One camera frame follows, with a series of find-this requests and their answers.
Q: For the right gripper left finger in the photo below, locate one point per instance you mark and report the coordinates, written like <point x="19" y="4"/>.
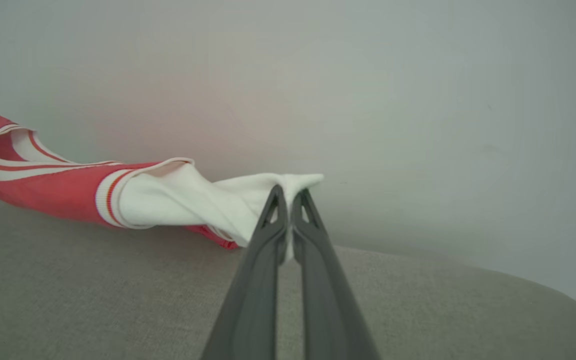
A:
<point x="253" y="300"/>

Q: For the grey fabric sofa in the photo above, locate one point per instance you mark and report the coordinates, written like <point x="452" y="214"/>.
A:
<point x="93" y="300"/>

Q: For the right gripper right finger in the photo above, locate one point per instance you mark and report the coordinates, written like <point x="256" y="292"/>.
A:
<point x="333" y="310"/>

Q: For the red and white garment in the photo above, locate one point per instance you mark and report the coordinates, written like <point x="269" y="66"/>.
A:
<point x="68" y="195"/>

